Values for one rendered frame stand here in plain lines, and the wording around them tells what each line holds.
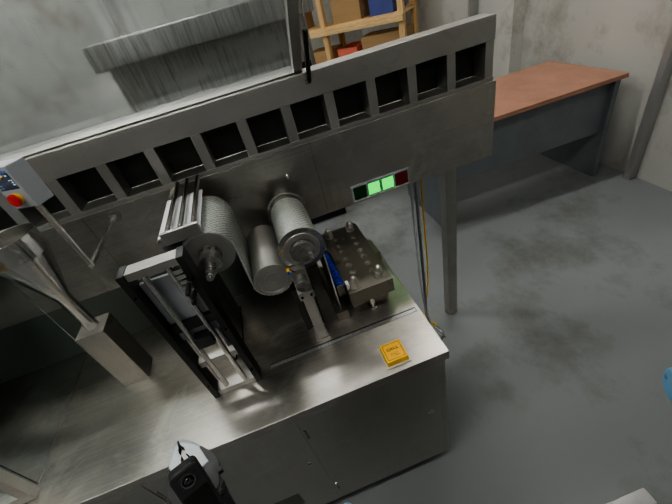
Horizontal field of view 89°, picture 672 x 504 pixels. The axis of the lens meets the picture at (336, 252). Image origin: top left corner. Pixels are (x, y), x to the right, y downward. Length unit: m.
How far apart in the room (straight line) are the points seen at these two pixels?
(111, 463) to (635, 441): 2.07
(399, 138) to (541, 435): 1.52
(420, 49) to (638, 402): 1.88
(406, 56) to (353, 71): 0.19
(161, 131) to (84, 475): 1.05
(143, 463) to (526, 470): 1.55
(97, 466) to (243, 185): 0.98
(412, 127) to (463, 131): 0.23
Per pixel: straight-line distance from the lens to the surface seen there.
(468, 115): 1.52
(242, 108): 1.23
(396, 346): 1.15
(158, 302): 1.02
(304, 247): 1.03
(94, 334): 1.35
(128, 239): 1.43
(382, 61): 1.31
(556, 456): 2.06
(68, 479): 1.45
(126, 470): 1.33
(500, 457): 2.00
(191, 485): 0.68
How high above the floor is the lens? 1.86
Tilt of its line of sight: 37 degrees down
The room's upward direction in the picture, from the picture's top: 16 degrees counter-clockwise
